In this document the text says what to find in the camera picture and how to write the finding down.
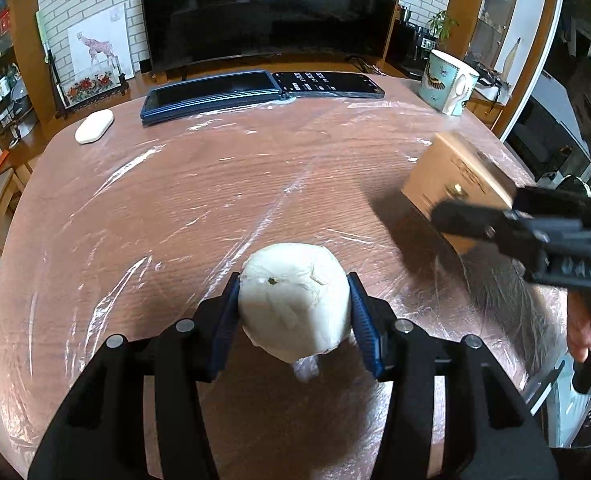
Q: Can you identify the brown cardboard box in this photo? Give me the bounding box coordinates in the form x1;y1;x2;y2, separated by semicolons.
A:
401;130;519;256

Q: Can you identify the white round bun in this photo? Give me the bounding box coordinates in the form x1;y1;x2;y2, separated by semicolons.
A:
238;243;351;382

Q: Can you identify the person right hand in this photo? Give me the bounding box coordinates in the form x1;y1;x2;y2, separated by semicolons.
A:
567;290;591;363

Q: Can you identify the teal printed mug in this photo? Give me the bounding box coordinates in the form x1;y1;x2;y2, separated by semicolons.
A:
418;49;480;117

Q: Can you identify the small green plant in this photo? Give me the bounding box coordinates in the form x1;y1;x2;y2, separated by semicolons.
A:
427;10;459;52

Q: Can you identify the black remote keyboard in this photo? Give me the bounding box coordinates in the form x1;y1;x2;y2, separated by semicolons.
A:
272;72;385;99

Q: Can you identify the white oval mouse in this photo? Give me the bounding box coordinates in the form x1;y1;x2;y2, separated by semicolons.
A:
74;110;114;145

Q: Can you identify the giraffe picture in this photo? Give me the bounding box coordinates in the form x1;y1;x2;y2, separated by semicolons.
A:
68;3;134;79

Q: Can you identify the black television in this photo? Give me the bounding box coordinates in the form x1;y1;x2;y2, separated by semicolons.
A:
142;0;399;72

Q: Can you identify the red flower picture frame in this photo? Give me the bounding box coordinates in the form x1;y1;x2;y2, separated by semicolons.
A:
61;70;128;110

